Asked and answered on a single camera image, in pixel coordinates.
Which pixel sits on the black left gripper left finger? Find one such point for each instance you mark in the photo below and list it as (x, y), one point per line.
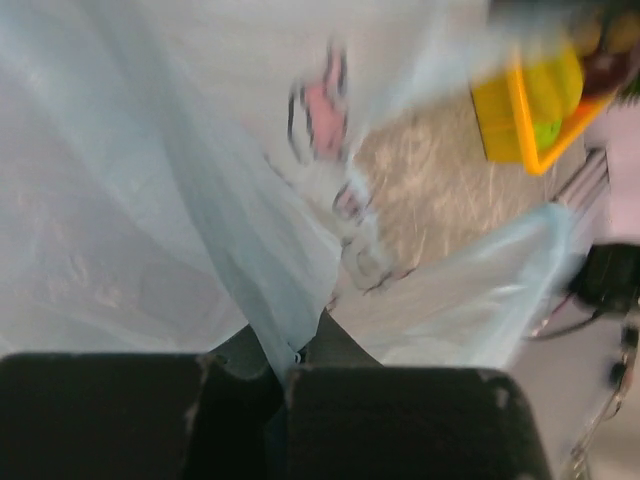
(133, 416)

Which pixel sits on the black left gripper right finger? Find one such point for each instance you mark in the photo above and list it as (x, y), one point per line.
(349, 417)

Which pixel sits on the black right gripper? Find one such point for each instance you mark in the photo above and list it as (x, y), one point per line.
(608, 279)

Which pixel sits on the fake yellow starfruit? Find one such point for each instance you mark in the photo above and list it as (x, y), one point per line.
(553, 81)

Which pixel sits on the light blue plastic bag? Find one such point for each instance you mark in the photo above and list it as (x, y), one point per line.
(173, 171)

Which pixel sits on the fake dark red fruit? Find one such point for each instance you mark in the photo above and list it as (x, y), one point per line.
(606, 72)

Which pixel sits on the yellow plastic tray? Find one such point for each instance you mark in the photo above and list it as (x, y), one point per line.
(505, 122)

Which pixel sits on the aluminium right side rail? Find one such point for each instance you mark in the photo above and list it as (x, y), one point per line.
(589, 186)

